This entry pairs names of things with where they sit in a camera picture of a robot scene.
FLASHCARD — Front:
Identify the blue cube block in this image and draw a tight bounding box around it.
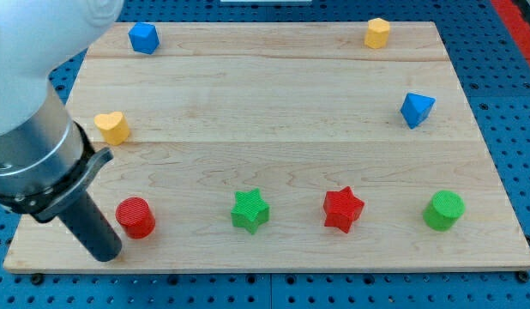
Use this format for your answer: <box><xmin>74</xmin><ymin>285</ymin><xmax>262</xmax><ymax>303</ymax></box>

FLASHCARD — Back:
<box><xmin>129</xmin><ymin>22</ymin><xmax>160</xmax><ymax>55</ymax></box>

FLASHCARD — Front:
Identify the red cylinder block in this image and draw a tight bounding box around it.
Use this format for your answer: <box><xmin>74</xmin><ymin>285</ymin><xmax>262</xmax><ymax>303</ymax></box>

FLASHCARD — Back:
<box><xmin>115</xmin><ymin>197</ymin><xmax>155</xmax><ymax>239</ymax></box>

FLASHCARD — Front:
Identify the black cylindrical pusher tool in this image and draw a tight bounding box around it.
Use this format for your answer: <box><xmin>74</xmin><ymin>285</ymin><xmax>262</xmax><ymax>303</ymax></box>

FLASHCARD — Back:
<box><xmin>58</xmin><ymin>192</ymin><xmax>122</xmax><ymax>262</ymax></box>

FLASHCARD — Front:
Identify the yellow heart block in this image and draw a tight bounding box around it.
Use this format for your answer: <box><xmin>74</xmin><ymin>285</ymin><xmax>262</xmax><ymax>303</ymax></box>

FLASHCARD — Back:
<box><xmin>93</xmin><ymin>112</ymin><xmax>130</xmax><ymax>146</ymax></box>

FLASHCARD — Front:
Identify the green cylinder block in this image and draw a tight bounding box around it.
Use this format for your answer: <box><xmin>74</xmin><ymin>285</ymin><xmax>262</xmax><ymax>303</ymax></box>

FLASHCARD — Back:
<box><xmin>423</xmin><ymin>190</ymin><xmax>466</xmax><ymax>232</ymax></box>

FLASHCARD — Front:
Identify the wooden board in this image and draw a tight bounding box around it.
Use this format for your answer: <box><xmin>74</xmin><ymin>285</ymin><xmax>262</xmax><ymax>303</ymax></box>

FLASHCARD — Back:
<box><xmin>3</xmin><ymin>21</ymin><xmax>530</xmax><ymax>274</ymax></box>

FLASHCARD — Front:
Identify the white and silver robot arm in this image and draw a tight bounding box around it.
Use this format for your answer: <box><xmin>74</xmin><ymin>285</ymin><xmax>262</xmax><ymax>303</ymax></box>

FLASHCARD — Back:
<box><xmin>0</xmin><ymin>0</ymin><xmax>123</xmax><ymax>262</ymax></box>

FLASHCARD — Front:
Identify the yellow hexagon block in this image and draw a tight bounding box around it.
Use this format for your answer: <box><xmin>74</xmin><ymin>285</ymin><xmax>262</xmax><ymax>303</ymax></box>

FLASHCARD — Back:
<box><xmin>364</xmin><ymin>18</ymin><xmax>390</xmax><ymax>49</ymax></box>

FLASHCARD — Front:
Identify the red star block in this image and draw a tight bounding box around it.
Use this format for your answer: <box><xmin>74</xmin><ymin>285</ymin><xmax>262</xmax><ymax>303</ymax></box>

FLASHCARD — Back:
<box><xmin>322</xmin><ymin>186</ymin><xmax>365</xmax><ymax>233</ymax></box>

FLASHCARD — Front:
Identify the blue triangle block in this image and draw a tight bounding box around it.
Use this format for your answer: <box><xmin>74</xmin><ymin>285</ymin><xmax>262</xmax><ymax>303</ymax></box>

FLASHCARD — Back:
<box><xmin>400</xmin><ymin>93</ymin><xmax>436</xmax><ymax>129</ymax></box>

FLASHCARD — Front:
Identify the green star block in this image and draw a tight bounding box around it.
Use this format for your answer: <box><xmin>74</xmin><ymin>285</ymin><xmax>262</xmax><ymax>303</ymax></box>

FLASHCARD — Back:
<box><xmin>231</xmin><ymin>188</ymin><xmax>270</xmax><ymax>234</ymax></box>

